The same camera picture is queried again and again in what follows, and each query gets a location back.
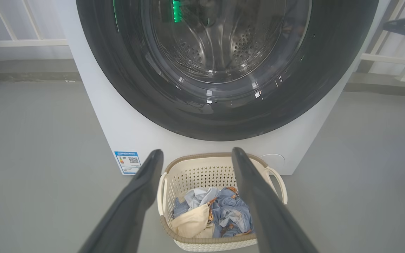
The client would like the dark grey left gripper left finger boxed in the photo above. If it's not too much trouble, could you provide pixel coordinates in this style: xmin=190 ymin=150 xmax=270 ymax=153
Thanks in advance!
xmin=78 ymin=149 xmax=164 ymax=253

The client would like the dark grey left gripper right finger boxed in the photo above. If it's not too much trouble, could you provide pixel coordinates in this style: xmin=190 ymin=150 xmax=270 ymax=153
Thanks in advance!
xmin=231 ymin=147 xmax=319 ymax=253

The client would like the blue orange patterned garment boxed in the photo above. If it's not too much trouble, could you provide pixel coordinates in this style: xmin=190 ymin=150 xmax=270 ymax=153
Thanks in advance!
xmin=173 ymin=187 xmax=256 ymax=239

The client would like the cream garment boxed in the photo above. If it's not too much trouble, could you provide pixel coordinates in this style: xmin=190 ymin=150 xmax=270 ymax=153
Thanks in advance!
xmin=170 ymin=203 xmax=216 ymax=239

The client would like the light grey garment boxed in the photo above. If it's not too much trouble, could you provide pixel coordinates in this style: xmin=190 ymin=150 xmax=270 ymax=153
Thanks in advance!
xmin=184 ymin=187 xmax=220 ymax=211

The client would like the round dark washing machine door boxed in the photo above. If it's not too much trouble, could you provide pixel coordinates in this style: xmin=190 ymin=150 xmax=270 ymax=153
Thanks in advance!
xmin=76 ymin=0 xmax=379 ymax=142

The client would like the cream perforated laundry basket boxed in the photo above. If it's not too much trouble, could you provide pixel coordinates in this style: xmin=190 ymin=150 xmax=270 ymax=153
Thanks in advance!
xmin=157 ymin=153 xmax=288 ymax=252

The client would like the white washing machine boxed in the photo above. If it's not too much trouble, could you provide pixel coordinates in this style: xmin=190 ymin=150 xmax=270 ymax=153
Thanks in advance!
xmin=53 ymin=0 xmax=391 ymax=175

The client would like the white metal railing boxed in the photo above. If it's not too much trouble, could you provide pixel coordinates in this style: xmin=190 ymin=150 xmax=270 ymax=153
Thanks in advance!
xmin=361 ymin=0 xmax=405 ymax=83
xmin=0 ymin=0 xmax=69 ymax=48

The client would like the blue energy label sticker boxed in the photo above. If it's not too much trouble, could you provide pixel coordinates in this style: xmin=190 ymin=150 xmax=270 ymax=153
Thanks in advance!
xmin=114 ymin=151 xmax=141 ymax=175

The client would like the round white filter cover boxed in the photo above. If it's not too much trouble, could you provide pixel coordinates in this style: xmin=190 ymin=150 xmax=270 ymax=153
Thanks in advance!
xmin=259 ymin=154 xmax=286 ymax=170

